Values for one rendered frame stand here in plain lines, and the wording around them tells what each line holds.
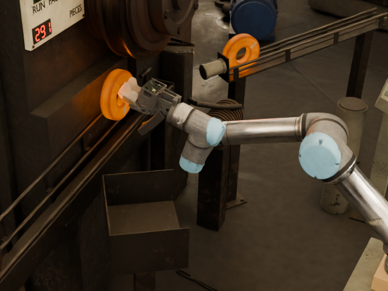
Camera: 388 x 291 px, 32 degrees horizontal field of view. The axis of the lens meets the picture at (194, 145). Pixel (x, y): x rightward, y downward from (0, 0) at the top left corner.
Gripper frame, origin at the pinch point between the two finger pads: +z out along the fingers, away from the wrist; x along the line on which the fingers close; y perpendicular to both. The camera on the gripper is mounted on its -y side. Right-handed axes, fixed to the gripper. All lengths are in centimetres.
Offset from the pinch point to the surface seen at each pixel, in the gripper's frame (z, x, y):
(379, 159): -84, -83, -34
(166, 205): -30.8, 17.6, -16.2
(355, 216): -87, -80, -64
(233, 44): -15, -63, -5
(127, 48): 0.0, -0.7, 14.7
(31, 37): 15.7, 26.1, 22.4
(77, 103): 5.9, 12.7, -1.7
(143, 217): -27.4, 25.2, -17.4
